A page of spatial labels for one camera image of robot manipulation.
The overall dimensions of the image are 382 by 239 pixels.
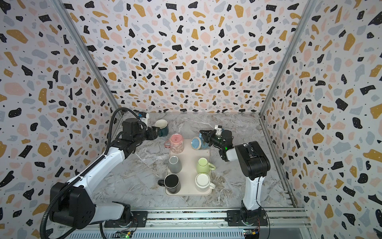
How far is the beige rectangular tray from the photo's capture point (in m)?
0.80

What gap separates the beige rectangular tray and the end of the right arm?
4.2 inches

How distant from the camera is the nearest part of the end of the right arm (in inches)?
30.9
